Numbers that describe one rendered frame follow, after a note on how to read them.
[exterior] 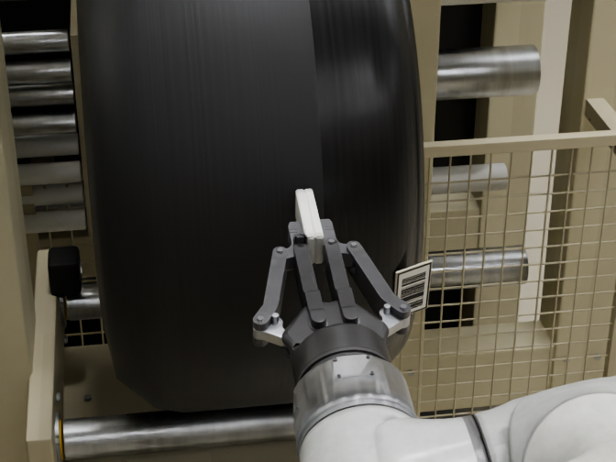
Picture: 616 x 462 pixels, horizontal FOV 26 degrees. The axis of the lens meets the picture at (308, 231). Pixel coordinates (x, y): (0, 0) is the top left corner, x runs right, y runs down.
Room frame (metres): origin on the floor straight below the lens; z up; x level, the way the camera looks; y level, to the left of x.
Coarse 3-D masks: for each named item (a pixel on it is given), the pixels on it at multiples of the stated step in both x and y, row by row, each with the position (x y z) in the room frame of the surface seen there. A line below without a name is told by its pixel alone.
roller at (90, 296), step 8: (88, 288) 1.44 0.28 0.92; (96, 288) 1.44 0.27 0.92; (64, 296) 1.43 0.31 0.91; (72, 296) 1.43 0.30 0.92; (80, 296) 1.43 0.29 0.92; (88, 296) 1.43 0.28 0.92; (96, 296) 1.43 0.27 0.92; (64, 304) 1.42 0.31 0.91; (72, 304) 1.42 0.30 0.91; (80, 304) 1.42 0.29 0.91; (88, 304) 1.42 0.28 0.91; (96, 304) 1.42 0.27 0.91; (64, 312) 1.42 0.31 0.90; (72, 312) 1.42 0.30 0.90; (80, 312) 1.42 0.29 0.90; (88, 312) 1.42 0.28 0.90; (96, 312) 1.42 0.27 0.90; (72, 320) 1.42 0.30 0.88
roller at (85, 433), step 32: (96, 416) 1.18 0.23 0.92; (128, 416) 1.17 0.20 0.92; (160, 416) 1.17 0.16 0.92; (192, 416) 1.17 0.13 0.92; (224, 416) 1.18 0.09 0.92; (256, 416) 1.18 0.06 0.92; (288, 416) 1.18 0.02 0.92; (64, 448) 1.14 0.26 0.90; (96, 448) 1.14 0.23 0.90; (128, 448) 1.15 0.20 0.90; (160, 448) 1.16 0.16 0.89; (192, 448) 1.17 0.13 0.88
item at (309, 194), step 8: (304, 192) 1.04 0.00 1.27; (312, 192) 1.04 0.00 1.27; (312, 200) 1.03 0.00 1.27; (312, 208) 1.01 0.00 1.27; (312, 216) 1.00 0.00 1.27; (312, 224) 0.99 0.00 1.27; (320, 224) 0.99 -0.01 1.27; (320, 232) 0.98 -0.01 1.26; (320, 240) 0.98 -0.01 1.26; (320, 248) 0.98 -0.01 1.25; (320, 256) 0.98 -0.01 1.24
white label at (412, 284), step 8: (424, 264) 1.08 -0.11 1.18; (400, 272) 1.06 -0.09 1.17; (408, 272) 1.07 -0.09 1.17; (416, 272) 1.07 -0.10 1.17; (424, 272) 1.08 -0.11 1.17; (400, 280) 1.06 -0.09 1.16; (408, 280) 1.07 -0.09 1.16; (416, 280) 1.07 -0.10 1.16; (424, 280) 1.08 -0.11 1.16; (400, 288) 1.07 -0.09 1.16; (408, 288) 1.07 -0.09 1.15; (416, 288) 1.08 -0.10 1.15; (424, 288) 1.08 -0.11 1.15; (400, 296) 1.07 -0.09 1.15; (408, 296) 1.07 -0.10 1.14; (416, 296) 1.08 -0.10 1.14; (424, 296) 1.08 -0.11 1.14; (416, 304) 1.08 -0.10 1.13; (424, 304) 1.09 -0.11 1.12
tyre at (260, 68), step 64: (128, 0) 1.13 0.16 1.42; (192, 0) 1.13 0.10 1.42; (256, 0) 1.13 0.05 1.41; (320, 0) 1.14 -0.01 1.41; (384, 0) 1.16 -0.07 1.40; (128, 64) 1.09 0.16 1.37; (192, 64) 1.09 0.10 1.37; (256, 64) 1.09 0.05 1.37; (320, 64) 1.10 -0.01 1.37; (384, 64) 1.11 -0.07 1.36; (128, 128) 1.06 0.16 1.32; (192, 128) 1.06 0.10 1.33; (256, 128) 1.06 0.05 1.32; (320, 128) 1.07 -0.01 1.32; (384, 128) 1.08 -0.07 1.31; (128, 192) 1.04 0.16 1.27; (192, 192) 1.04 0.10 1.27; (256, 192) 1.04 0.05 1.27; (320, 192) 1.05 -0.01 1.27; (384, 192) 1.06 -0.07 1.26; (128, 256) 1.04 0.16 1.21; (192, 256) 1.03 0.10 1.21; (256, 256) 1.03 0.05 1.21; (384, 256) 1.06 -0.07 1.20; (128, 320) 1.05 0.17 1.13; (192, 320) 1.03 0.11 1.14; (128, 384) 1.12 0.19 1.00; (192, 384) 1.06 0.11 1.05; (256, 384) 1.08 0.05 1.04
